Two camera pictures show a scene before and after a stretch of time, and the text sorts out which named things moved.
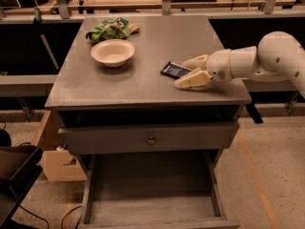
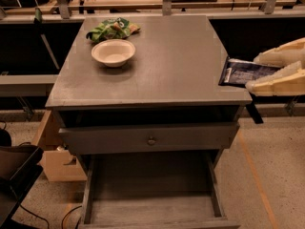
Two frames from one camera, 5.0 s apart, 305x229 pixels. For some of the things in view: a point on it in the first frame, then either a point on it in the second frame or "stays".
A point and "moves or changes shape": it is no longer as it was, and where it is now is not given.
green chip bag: x=111 y=29 stays
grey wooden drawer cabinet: x=151 y=152 stays
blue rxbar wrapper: x=174 y=71 moves or changes shape
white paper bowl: x=112 y=52 stays
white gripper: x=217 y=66 → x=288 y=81
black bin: x=20 y=167 stays
